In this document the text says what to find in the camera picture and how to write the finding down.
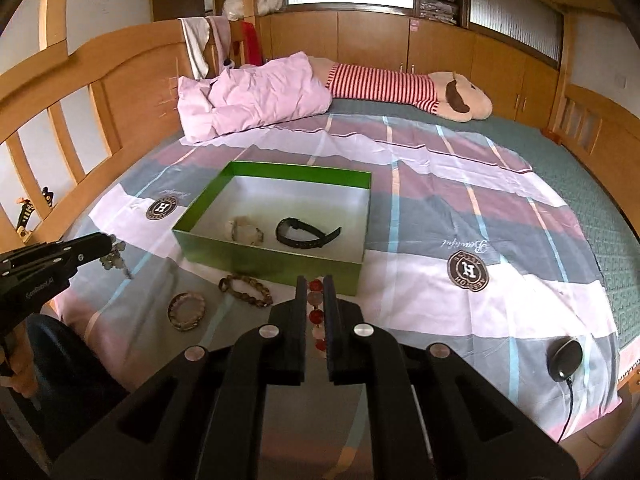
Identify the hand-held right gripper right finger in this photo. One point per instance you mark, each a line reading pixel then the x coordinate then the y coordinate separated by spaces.
pixel 330 310

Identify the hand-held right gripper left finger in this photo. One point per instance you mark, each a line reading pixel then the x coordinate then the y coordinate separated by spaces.
pixel 301 310

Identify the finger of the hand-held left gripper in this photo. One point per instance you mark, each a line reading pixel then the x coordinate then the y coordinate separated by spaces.
pixel 95 246

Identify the black wristband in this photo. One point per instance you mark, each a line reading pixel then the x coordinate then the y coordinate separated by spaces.
pixel 300 244

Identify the green cardboard box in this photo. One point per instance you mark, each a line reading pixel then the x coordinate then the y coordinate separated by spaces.
pixel 225 260

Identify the person's left hand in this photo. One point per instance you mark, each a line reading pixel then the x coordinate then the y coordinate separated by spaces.
pixel 20 367

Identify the small toy guitars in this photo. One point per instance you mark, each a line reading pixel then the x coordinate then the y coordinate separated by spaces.
pixel 25 215

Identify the wooden bed headboard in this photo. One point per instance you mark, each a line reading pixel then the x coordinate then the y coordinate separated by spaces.
pixel 125 95

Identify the plaid bed sheet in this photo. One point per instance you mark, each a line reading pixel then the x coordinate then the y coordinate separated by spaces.
pixel 450 200

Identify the pink quilt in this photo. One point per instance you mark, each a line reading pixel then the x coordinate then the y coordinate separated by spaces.
pixel 250 95

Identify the white hanging garment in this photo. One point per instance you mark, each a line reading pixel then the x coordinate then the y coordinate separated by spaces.
pixel 195 45

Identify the striped plush doll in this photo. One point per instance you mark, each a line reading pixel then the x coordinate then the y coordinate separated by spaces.
pixel 380 82

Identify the black round puck device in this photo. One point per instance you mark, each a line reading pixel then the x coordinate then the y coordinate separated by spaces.
pixel 565 360

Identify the pink hanging garment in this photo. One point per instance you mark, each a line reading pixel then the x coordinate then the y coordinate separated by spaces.
pixel 220 35

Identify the red cloth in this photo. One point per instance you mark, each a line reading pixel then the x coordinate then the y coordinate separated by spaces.
pixel 251 42

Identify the wooden bed footboard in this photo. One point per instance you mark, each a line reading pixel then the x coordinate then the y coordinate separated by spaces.
pixel 600 125

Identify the white wall socket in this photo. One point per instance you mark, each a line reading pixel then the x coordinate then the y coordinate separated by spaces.
pixel 621 79

